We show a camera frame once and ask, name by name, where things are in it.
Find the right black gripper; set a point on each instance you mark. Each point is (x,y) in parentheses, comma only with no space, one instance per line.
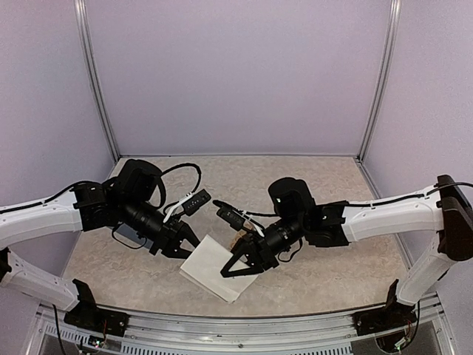
(261,251)

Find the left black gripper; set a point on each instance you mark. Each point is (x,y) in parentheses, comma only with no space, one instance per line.
(170,237)

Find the beige lined letter paper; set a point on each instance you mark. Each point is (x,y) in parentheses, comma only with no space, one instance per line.
(203,268)

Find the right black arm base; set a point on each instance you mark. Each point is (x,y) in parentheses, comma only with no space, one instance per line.
(389,316)

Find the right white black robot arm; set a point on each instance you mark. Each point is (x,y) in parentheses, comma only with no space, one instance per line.
(441,208)

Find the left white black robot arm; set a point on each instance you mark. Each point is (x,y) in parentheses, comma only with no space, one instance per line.
(86,206)

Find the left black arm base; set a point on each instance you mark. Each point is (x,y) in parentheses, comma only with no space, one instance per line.
(88,315)

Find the round sticker seal sheet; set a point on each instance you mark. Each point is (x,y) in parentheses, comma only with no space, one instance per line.
(240,236)

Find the blue grey envelope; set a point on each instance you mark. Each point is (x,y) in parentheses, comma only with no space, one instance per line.
(131,238)

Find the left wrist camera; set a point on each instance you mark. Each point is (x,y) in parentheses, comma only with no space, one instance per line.
(190,204)

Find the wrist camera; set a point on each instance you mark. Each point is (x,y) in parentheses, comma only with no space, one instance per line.
(237,219)
(190,204)

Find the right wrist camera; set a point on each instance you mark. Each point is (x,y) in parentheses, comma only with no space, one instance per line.
(237,219)

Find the front aluminium frame rail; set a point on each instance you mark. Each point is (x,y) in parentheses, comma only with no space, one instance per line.
(154,333)

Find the left aluminium corner post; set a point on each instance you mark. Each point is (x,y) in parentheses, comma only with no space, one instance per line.
(93,76)

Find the aluminium corner post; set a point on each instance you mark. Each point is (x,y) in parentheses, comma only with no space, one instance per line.
(382,79)
(93,76)

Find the right aluminium corner post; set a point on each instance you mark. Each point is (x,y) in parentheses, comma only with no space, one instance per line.
(382,79)

